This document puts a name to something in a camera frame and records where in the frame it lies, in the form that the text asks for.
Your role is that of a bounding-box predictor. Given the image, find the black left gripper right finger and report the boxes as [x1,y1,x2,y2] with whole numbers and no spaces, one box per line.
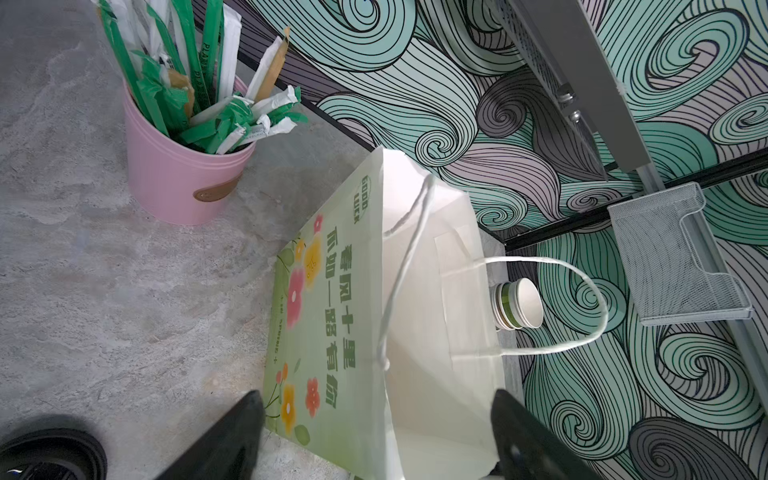
[490,389,599,479]

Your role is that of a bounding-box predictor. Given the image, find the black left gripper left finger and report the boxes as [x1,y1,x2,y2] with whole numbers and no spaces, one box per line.
[158,390,265,480]

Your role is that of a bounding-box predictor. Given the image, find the white paper takeout bag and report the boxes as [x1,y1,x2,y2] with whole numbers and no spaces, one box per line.
[264,148,515,479]

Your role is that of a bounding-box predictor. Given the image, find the stack of paper cups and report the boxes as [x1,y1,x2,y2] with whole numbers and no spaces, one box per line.
[490,278,544,331]

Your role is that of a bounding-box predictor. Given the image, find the pink straw holder cup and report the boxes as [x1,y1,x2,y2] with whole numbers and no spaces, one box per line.
[123,84,256,226]

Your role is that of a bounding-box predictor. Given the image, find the bundle of wrapped straws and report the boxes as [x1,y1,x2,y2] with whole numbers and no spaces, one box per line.
[95,1,307,155]

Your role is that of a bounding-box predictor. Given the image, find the clear acrylic wall holder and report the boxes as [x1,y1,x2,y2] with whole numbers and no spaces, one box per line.
[608,182,752,326]

